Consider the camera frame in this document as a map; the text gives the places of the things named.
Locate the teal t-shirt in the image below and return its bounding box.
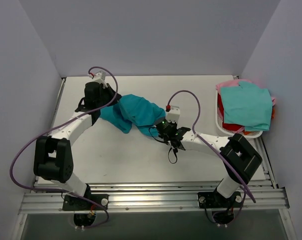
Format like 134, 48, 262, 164
100, 94, 166, 137

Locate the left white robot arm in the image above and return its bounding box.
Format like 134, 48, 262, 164
33, 81, 122, 210

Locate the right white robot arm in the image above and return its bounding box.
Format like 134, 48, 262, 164
154, 117, 262, 207

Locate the white laundry basket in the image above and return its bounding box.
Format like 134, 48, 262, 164
214, 89, 263, 140

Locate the red t-shirt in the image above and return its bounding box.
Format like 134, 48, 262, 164
217, 93, 244, 133

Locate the pink t-shirt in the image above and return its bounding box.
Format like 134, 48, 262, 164
216, 79, 276, 109

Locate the light turquoise t-shirt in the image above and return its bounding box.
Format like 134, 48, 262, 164
219, 80, 273, 132

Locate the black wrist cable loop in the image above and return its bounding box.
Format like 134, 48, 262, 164
148, 126, 179, 165

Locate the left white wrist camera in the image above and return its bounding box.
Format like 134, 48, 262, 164
92, 70, 108, 88

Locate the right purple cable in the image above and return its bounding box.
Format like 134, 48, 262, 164
167, 89, 257, 204

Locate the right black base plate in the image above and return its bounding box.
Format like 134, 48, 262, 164
197, 191, 243, 209

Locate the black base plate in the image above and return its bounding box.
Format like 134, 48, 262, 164
197, 191, 243, 209
62, 194, 109, 211

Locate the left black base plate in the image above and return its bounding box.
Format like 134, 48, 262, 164
62, 194, 109, 211

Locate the aluminium rail frame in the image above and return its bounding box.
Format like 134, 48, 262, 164
18, 77, 291, 216

